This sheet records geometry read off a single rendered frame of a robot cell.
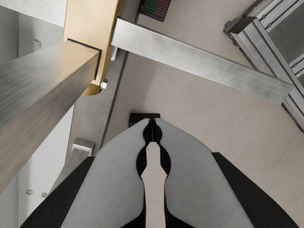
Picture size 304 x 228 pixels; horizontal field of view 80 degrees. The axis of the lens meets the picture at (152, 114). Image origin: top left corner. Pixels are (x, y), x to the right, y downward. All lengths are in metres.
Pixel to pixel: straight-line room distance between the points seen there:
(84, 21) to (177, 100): 1.00
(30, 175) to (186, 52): 0.66
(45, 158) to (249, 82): 0.60
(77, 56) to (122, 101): 1.01
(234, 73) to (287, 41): 0.80
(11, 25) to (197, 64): 0.39
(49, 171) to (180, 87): 0.81
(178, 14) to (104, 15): 0.87
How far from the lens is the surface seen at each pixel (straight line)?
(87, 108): 0.43
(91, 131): 0.46
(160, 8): 0.36
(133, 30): 0.23
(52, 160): 0.68
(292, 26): 1.05
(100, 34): 0.22
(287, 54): 1.07
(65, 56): 0.18
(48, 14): 0.25
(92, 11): 0.22
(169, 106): 1.20
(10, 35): 0.51
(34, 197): 0.85
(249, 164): 1.70
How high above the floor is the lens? 1.06
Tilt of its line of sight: 61 degrees down
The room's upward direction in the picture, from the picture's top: 178 degrees clockwise
